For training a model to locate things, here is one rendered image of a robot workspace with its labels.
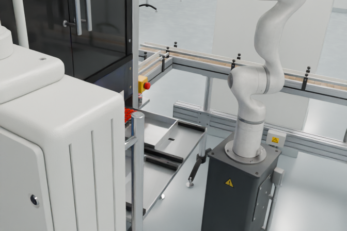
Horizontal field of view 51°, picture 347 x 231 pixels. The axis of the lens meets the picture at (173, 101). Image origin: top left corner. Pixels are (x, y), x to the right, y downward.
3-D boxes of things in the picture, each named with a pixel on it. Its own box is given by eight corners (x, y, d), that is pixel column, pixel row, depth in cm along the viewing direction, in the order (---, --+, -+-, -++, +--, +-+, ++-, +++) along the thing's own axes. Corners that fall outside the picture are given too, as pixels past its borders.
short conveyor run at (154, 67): (123, 110, 201) (123, 84, 194) (100, 103, 207) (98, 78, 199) (174, 69, 258) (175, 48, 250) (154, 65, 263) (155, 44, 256)
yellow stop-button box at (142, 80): (129, 91, 197) (129, 78, 193) (136, 86, 203) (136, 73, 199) (142, 94, 194) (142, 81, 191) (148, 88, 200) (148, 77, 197)
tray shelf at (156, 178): (30, 183, 141) (30, 179, 140) (124, 109, 199) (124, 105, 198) (139, 226, 125) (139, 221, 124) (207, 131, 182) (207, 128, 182)
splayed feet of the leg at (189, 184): (183, 186, 275) (184, 171, 268) (205, 152, 316) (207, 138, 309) (193, 189, 272) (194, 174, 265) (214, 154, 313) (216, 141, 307)
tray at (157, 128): (90, 132, 173) (90, 126, 171) (119, 109, 194) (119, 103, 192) (154, 152, 161) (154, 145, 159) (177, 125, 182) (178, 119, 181)
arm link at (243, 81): (269, 124, 155) (279, 71, 144) (227, 125, 152) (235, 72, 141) (258, 110, 166) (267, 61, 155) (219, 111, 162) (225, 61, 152)
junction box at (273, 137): (265, 143, 250) (267, 132, 245) (266, 139, 254) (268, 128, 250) (283, 148, 245) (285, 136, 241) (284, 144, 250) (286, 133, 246)
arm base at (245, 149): (272, 151, 170) (280, 116, 161) (255, 170, 156) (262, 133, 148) (236, 136, 180) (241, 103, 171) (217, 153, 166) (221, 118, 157)
